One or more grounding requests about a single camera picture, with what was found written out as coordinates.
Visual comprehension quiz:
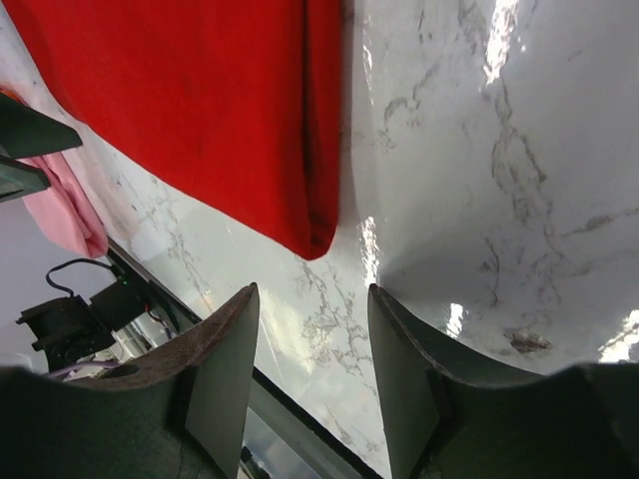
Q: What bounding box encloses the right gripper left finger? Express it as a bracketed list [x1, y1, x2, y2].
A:
[1, 284, 260, 478]

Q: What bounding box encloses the folded pink t shirt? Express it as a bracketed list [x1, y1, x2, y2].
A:
[21, 153, 108, 258]

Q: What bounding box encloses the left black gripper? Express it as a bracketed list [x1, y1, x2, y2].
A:
[0, 94, 83, 203]

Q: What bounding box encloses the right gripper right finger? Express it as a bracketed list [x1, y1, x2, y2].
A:
[367, 285, 638, 478]

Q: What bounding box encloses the folded orange t shirt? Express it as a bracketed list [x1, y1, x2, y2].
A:
[0, 87, 22, 103]

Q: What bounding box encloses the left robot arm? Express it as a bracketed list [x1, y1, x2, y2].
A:
[1, 89, 149, 371]

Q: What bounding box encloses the red t shirt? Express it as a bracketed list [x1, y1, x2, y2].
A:
[5, 1, 342, 259]

